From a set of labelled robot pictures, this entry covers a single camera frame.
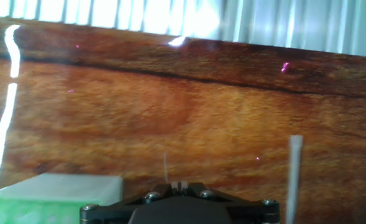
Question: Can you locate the translucent large pipette tip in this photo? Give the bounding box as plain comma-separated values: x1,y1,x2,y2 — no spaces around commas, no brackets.
284,134,304,224

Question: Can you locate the pipette tip box green rack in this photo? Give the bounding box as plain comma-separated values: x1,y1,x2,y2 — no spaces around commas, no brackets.
0,172,123,224

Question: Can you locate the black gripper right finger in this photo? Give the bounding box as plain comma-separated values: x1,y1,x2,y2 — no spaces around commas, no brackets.
181,182,280,224

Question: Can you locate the glossy wood grain board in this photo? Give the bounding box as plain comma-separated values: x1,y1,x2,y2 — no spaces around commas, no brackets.
0,14,366,224

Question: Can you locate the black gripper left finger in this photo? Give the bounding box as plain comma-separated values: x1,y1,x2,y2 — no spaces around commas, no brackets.
79,182,181,224

